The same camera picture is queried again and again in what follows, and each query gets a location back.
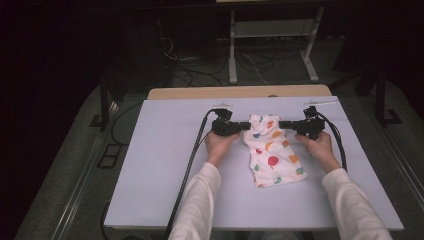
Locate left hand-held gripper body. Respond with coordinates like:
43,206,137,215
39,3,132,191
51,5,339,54
211,107,241,137

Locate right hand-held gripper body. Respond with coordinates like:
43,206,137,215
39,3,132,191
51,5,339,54
294,105,326,141

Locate white fruit print pants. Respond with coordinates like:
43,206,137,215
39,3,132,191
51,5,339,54
242,113,309,189

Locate person's left hand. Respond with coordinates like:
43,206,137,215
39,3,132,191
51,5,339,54
204,131,241,169

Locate person's right hand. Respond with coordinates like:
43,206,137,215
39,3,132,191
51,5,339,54
294,131,342,175

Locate black metal stand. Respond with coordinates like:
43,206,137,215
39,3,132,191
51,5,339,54
373,64,404,128
89,74,117,132

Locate white metal stand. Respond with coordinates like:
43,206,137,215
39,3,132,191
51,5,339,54
228,4,326,85

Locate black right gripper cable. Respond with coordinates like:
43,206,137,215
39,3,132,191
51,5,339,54
315,110,348,172

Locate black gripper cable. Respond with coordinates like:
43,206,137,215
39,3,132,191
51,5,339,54
164,108,221,240
315,110,348,172

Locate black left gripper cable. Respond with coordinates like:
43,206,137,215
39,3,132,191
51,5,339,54
164,108,221,240

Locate white floor cable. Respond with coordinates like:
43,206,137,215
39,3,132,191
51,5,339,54
238,52,270,86

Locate bundle of black floor cables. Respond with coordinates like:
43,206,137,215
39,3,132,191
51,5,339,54
172,54,232,88

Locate black floor cable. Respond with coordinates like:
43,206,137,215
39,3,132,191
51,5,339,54
110,100,145,147

